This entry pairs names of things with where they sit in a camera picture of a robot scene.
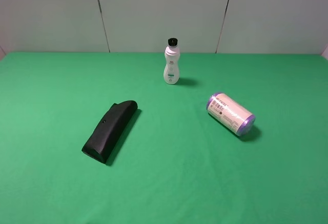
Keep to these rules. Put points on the purple garbage bag roll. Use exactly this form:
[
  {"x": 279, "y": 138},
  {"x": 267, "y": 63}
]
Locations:
[{"x": 231, "y": 114}]

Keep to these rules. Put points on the white bottle with black brush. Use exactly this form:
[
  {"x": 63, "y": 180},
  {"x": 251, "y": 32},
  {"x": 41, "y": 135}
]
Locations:
[{"x": 172, "y": 54}]

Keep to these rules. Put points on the black leather glasses case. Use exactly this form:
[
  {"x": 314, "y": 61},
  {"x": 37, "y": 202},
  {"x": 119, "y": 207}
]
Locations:
[{"x": 108, "y": 131}]

